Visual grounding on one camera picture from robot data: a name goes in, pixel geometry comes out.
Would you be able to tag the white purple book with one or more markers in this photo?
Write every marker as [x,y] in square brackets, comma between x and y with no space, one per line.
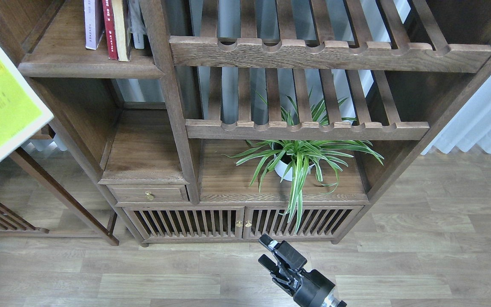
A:
[93,23]

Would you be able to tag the white plant pot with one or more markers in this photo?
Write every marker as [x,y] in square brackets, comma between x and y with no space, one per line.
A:
[284,162]

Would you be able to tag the brass drawer knob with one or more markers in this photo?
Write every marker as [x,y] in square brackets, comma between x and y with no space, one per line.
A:
[149,196]

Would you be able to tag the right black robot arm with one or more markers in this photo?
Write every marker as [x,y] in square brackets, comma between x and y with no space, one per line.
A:
[308,289]

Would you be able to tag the upright tan book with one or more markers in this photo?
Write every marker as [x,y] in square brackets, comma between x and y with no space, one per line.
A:
[122,23]

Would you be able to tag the brass cabinet door knobs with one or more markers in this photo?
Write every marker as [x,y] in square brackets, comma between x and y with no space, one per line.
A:
[241,224]

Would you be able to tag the white curtain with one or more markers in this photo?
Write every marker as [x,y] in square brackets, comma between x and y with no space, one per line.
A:
[471,125]

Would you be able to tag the red paperback book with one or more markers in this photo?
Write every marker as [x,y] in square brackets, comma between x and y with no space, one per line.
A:
[110,29]

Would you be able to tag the spider plant leaves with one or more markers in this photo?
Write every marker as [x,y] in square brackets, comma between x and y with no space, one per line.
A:
[300,156]

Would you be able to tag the dark wooden bookshelf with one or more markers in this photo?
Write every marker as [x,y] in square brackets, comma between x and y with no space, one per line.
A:
[214,74]

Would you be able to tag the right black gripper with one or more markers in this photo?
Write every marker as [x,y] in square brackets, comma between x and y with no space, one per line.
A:
[308,289]

